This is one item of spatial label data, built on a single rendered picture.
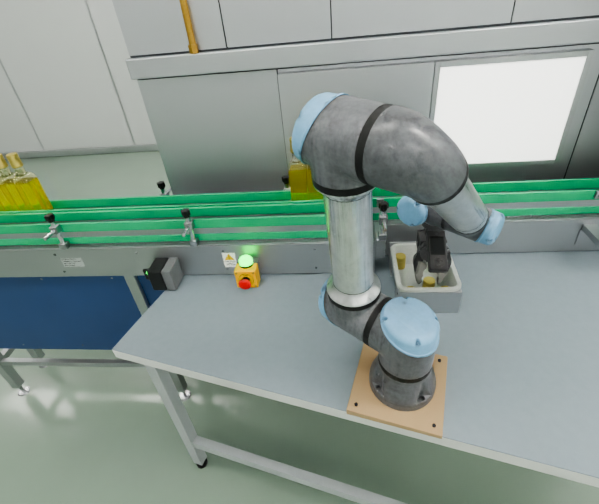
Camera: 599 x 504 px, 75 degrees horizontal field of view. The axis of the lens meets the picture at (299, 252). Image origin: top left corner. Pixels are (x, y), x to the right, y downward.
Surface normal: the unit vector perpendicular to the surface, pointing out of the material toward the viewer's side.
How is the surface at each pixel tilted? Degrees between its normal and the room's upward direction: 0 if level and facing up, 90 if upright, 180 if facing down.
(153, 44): 90
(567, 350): 0
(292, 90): 90
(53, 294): 90
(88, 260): 90
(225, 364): 0
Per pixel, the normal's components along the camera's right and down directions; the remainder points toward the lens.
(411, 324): 0.01, -0.71
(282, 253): -0.09, 0.59
